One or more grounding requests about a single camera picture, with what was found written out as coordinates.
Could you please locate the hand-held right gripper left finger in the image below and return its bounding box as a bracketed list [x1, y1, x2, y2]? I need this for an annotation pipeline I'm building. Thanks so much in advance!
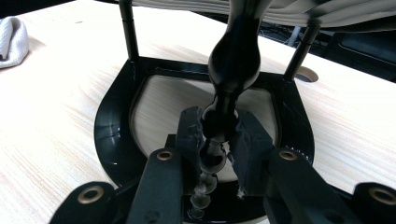
[176, 105, 206, 195]

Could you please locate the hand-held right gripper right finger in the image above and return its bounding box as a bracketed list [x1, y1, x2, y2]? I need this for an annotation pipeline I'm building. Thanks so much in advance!
[230, 108, 275, 199]

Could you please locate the black wavy tray stand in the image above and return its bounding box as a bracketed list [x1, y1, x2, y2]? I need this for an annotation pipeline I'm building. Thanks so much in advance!
[93, 0, 396, 224]

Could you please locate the light grey cleaning cloth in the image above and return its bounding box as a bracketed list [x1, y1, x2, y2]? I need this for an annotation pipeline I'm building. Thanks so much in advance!
[0, 16, 30, 69]

